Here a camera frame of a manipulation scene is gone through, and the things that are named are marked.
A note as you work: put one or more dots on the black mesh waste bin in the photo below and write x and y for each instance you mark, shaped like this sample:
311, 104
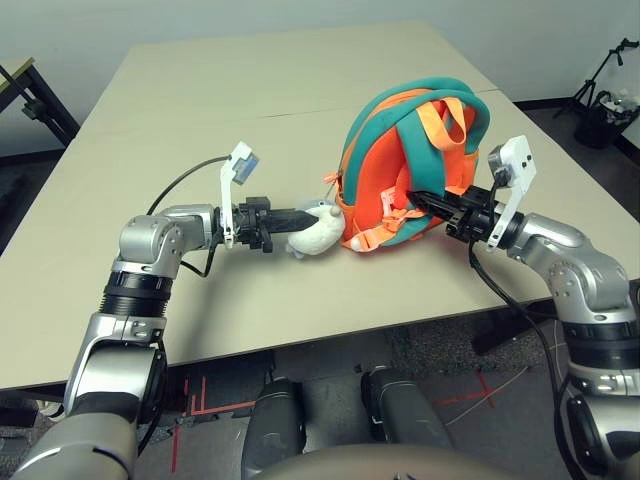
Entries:
600, 130

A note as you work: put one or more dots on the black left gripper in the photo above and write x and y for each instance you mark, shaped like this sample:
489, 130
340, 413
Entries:
250, 225

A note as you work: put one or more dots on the grey robot right leg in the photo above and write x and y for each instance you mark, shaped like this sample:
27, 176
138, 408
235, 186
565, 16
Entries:
405, 410

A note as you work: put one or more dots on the black framed side table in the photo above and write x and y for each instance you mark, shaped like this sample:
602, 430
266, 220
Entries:
50, 105

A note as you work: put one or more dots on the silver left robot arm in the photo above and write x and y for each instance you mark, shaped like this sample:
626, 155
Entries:
150, 235

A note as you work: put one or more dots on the grey robot torso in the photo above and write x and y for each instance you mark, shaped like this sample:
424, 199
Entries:
380, 465

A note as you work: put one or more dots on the black rod with clamp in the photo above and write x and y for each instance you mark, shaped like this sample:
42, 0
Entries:
17, 87

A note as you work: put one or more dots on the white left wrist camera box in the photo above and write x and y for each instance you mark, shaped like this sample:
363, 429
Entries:
243, 165

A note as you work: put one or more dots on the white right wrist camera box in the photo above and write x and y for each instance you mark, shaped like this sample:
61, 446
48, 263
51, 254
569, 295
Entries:
517, 155

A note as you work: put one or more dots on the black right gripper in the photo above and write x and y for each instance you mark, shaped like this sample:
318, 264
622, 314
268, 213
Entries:
472, 215

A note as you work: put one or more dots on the black tripod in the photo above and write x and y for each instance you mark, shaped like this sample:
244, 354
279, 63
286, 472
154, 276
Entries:
590, 85

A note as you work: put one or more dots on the teal and orange backpack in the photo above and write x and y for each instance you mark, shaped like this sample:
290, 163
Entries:
380, 165

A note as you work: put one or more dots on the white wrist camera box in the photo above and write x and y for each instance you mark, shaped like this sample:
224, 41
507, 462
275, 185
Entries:
243, 165
517, 155

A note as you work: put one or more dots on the grey robot left leg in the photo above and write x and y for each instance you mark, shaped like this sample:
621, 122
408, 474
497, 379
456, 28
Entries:
274, 425

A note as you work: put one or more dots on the grey white plush toy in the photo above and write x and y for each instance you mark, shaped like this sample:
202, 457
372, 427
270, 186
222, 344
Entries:
315, 237

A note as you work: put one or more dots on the grey robot leg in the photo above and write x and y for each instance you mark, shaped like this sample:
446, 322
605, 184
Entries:
274, 425
405, 410

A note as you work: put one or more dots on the black table foot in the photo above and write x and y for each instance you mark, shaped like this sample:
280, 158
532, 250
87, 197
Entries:
17, 410
500, 339

